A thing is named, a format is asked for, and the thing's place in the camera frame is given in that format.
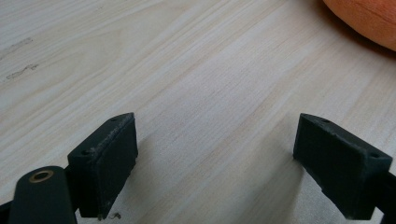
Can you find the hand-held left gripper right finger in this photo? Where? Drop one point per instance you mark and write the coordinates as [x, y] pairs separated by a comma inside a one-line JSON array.
[[339, 168]]

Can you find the orange round fruit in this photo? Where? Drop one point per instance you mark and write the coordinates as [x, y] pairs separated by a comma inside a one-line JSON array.
[[367, 18]]

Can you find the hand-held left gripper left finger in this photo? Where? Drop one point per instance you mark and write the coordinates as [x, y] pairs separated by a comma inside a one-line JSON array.
[[102, 168]]

